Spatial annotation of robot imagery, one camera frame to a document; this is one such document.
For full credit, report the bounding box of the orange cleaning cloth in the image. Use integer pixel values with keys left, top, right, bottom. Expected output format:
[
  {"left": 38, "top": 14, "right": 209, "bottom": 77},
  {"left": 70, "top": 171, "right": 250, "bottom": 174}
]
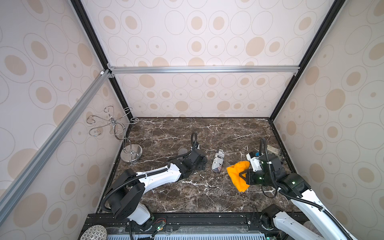
[{"left": 227, "top": 161, "right": 250, "bottom": 193}]

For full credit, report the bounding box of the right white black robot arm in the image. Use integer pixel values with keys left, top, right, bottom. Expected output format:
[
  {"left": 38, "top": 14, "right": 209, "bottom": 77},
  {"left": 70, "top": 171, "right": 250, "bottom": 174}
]
[{"left": 239, "top": 139, "right": 355, "bottom": 240}]

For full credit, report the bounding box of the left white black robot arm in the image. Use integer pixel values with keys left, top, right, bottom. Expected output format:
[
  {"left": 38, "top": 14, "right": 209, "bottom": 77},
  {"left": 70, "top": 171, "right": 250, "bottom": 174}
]
[{"left": 100, "top": 132, "right": 208, "bottom": 226}]

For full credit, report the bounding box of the grey eyeglass case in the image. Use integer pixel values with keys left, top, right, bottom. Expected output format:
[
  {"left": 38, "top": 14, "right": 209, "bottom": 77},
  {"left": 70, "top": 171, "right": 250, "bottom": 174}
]
[{"left": 178, "top": 148, "right": 189, "bottom": 156}]

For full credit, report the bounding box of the green clear box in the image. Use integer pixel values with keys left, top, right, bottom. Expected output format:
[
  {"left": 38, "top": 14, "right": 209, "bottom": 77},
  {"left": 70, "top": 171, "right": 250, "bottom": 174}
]
[{"left": 267, "top": 145, "right": 282, "bottom": 157}]

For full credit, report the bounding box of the chrome hook stand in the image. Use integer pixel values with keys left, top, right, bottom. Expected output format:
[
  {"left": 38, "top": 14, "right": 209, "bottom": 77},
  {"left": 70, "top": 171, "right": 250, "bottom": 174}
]
[{"left": 87, "top": 105, "right": 143, "bottom": 164}]

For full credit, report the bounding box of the patterned round object left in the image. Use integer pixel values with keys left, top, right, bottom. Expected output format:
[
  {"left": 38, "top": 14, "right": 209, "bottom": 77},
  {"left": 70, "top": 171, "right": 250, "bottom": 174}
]
[{"left": 80, "top": 225, "right": 108, "bottom": 240}]

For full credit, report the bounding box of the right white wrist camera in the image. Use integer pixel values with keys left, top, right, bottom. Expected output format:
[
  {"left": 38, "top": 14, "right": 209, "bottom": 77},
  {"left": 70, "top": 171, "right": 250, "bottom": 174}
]
[{"left": 246, "top": 152, "right": 262, "bottom": 172}]

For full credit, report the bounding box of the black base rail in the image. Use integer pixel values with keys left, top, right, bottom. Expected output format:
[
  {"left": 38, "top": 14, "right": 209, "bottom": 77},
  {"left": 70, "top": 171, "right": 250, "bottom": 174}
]
[{"left": 81, "top": 212, "right": 289, "bottom": 240}]

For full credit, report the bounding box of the horizontal aluminium frame bar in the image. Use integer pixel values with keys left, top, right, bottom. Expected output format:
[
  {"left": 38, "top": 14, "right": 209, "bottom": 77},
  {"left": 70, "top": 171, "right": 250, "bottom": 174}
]
[{"left": 110, "top": 65, "right": 300, "bottom": 75}]

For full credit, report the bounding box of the diagonal aluminium frame bar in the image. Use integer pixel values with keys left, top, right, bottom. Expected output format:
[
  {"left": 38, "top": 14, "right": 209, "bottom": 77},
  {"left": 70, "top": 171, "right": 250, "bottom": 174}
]
[{"left": 1, "top": 69, "right": 112, "bottom": 225}]

